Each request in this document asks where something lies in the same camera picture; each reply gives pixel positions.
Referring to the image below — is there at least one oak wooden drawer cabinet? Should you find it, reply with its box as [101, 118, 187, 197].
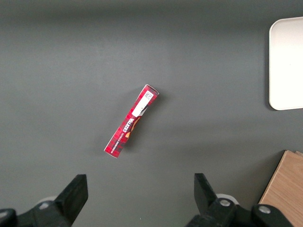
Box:
[258, 150, 303, 227]

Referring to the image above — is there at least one beige rectangular tray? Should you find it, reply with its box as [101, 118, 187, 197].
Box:
[268, 16, 303, 111]

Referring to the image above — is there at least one red tartan shortbread box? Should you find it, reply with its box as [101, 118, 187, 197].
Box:
[103, 84, 160, 159]

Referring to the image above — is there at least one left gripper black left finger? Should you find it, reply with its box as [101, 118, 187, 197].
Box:
[0, 174, 89, 227]

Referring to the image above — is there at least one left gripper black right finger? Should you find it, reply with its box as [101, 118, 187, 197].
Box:
[187, 173, 293, 227]

